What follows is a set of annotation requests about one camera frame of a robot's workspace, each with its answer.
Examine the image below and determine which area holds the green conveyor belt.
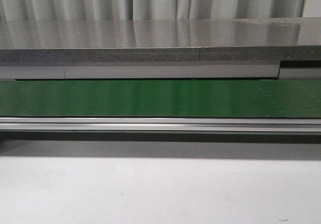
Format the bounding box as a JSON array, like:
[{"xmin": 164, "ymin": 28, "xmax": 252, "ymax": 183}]
[{"xmin": 1, "ymin": 80, "xmax": 320, "ymax": 118}]

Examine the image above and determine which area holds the grey stone countertop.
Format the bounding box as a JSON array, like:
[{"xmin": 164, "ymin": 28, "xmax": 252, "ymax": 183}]
[{"xmin": 1, "ymin": 18, "xmax": 320, "ymax": 63}]

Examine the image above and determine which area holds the aluminium conveyor frame rail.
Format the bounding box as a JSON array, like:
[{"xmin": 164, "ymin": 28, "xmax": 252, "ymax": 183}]
[{"xmin": 1, "ymin": 117, "xmax": 320, "ymax": 139}]

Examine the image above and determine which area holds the white pleated curtain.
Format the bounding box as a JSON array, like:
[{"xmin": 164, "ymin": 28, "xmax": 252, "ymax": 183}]
[{"xmin": 1, "ymin": 0, "xmax": 304, "ymax": 21}]

